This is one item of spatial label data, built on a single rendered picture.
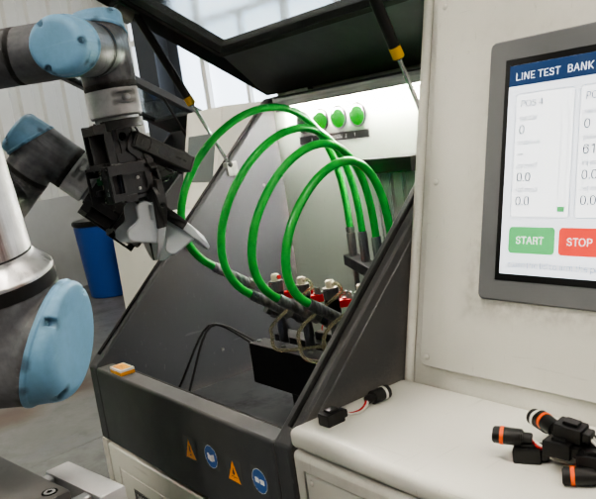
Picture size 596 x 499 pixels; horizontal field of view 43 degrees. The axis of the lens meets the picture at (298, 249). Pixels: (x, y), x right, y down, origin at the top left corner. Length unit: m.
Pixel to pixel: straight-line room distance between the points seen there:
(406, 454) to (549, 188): 0.37
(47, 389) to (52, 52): 0.45
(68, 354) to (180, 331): 0.95
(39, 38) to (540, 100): 0.63
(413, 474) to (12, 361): 0.44
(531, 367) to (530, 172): 0.25
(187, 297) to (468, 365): 0.79
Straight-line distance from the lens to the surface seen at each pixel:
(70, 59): 0.99
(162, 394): 1.36
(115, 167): 1.09
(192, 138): 4.65
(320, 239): 1.74
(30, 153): 1.27
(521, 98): 1.04
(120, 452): 1.62
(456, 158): 1.10
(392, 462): 0.90
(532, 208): 1.00
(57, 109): 8.58
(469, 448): 0.92
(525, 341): 1.01
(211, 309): 1.71
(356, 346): 1.09
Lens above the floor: 1.37
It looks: 9 degrees down
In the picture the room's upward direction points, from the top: 8 degrees counter-clockwise
